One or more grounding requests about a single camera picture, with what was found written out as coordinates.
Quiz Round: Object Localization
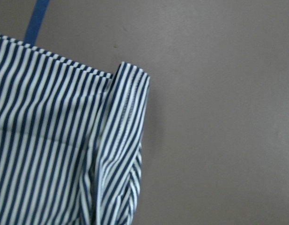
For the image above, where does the striped polo shirt white collar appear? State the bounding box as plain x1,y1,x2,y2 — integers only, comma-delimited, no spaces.
0,34,150,225

